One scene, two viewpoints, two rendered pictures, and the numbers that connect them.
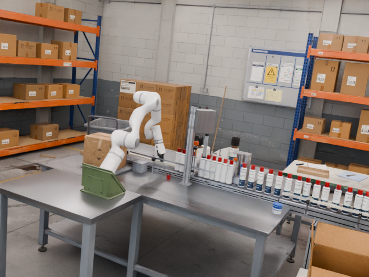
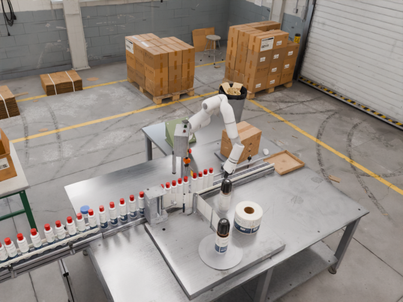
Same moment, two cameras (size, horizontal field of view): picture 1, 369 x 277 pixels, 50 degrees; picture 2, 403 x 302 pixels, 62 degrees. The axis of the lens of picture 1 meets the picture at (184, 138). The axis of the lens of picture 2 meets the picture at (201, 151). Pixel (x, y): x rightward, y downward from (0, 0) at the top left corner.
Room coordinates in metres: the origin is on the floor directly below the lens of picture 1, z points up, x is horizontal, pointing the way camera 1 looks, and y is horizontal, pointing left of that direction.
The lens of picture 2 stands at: (4.44, -1.93, 2.78)
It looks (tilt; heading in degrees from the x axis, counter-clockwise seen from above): 35 degrees down; 119
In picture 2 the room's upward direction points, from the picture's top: 4 degrees clockwise
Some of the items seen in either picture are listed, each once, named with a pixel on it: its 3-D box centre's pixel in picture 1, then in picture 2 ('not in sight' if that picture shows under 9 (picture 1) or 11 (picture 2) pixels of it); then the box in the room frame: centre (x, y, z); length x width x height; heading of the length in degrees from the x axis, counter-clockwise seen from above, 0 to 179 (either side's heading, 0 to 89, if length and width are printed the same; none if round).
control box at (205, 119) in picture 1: (203, 120); (182, 140); (3.26, -0.14, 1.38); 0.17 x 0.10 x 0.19; 118
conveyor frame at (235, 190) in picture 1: (189, 176); (197, 194); (3.39, -0.08, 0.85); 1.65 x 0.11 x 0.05; 63
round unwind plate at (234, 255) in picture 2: not in sight; (220, 250); (3.84, -0.50, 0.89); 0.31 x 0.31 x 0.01
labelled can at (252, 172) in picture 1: (251, 177); (132, 206); (3.13, -0.58, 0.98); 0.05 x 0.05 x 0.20
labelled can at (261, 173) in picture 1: (260, 179); (123, 210); (3.10, -0.65, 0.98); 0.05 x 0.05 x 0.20
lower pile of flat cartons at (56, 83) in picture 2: not in sight; (61, 82); (-0.73, 1.82, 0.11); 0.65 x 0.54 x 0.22; 62
